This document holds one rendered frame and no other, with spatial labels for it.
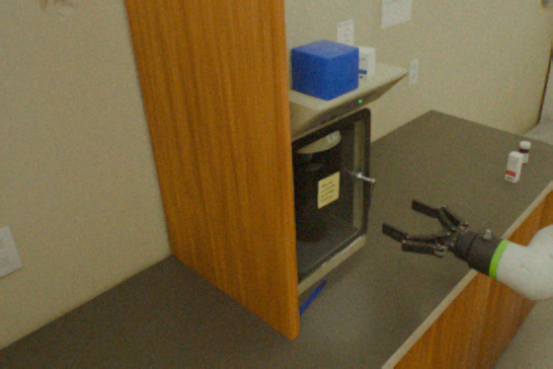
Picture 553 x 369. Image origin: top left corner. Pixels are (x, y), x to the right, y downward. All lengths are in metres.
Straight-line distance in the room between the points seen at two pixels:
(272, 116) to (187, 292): 0.65
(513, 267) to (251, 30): 0.72
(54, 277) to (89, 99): 0.45
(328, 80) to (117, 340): 0.79
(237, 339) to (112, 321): 0.32
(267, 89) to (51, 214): 0.67
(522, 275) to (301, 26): 0.69
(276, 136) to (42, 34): 0.56
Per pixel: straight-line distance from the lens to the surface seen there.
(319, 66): 0.99
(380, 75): 1.16
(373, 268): 1.45
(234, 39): 0.97
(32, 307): 1.48
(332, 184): 1.26
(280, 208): 1.04
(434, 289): 1.41
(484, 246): 1.18
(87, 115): 1.33
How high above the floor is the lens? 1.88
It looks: 27 degrees down
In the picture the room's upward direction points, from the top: 1 degrees clockwise
